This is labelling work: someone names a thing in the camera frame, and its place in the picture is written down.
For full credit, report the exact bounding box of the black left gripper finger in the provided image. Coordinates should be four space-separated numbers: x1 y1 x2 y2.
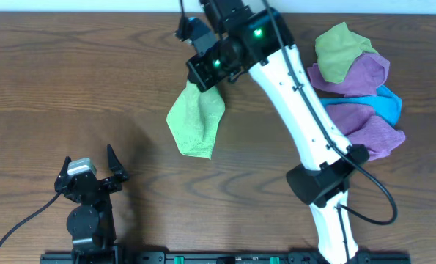
107 144 129 182
54 156 72 191

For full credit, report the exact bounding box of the light green microfiber cloth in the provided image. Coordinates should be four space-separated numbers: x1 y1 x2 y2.
166 81 225 159

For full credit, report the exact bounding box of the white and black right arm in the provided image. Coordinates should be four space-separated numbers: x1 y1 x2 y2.
180 0 368 263

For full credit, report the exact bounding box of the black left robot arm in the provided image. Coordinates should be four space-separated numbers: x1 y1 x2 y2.
54 145 129 263

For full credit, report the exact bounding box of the olive green cloth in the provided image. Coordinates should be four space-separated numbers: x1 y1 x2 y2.
315 22 378 84

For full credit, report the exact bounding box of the lower purple cloth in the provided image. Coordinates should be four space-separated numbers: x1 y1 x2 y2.
325 103 406 161

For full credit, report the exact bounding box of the purple cloth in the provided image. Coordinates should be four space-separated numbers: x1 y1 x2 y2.
307 54 391 98
325 103 406 161

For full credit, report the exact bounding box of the upper purple cloth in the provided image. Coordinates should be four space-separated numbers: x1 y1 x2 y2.
307 54 391 98

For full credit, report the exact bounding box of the blue cloth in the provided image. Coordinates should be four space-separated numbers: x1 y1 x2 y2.
320 85 402 127

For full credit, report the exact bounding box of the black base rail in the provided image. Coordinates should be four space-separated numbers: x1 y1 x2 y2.
40 250 412 264

